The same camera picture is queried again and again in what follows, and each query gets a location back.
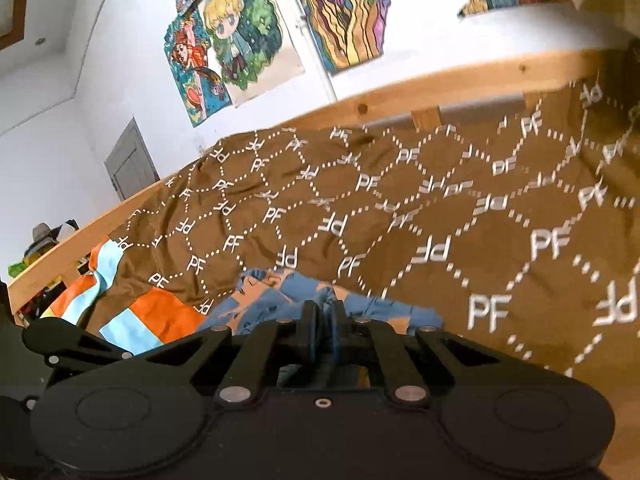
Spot brown and colourful striped duvet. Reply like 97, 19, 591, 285
39, 70, 640, 378

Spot wooden bed frame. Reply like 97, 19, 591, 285
6, 46, 640, 480

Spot orange-haired girl blue poster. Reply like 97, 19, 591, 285
164, 0, 231, 127

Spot grey door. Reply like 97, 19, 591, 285
104, 118, 160, 200

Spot blond anime character poster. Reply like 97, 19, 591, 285
198, 0, 304, 106

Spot white pipe on wall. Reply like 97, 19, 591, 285
271, 0, 339, 104

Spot blue pants with orange cars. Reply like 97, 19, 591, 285
195, 268, 445, 388

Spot colourful swirl flame poster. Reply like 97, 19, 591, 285
299, 0, 390, 75

